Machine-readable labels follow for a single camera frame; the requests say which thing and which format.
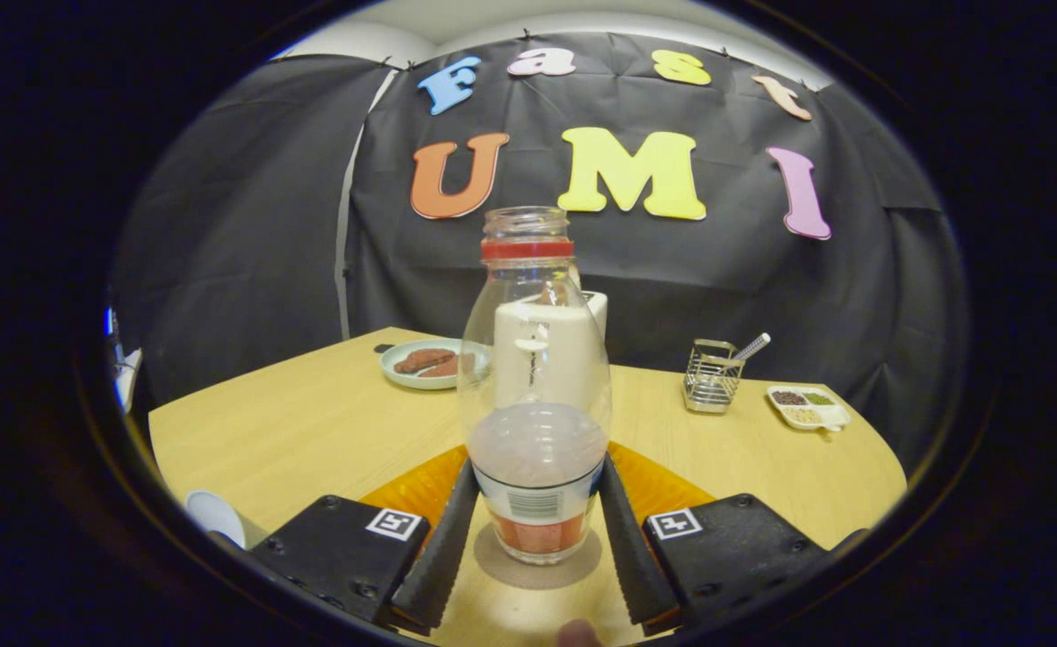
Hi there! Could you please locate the white divided seed dish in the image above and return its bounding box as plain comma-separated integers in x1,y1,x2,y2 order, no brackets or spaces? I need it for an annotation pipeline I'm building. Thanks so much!
767,385,851,432

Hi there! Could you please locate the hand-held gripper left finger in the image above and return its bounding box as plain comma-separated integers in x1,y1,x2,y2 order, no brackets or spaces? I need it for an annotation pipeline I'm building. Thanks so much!
250,445,480,634

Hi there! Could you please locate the clear juice bottle red label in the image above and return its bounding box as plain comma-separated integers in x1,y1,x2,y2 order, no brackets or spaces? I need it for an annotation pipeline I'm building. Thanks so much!
457,206,613,566

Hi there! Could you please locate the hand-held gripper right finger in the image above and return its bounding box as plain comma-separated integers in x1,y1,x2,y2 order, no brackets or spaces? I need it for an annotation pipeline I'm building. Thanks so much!
599,442,831,630

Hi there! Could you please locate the white cup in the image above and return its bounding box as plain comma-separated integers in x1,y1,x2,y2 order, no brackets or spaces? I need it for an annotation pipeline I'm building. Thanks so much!
185,490,246,549

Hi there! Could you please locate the pale green plate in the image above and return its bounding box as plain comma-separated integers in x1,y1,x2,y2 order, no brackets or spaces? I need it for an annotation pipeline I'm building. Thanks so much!
379,338,492,391

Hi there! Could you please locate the white toaster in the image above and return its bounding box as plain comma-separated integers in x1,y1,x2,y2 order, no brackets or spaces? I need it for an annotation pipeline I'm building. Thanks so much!
493,289,608,414

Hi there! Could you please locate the metal wire holder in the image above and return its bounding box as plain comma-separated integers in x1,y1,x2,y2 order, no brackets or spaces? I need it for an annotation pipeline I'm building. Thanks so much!
682,339,745,414

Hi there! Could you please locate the wooden table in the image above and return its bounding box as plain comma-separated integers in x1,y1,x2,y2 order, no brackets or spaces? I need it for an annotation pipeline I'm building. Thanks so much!
148,326,907,647

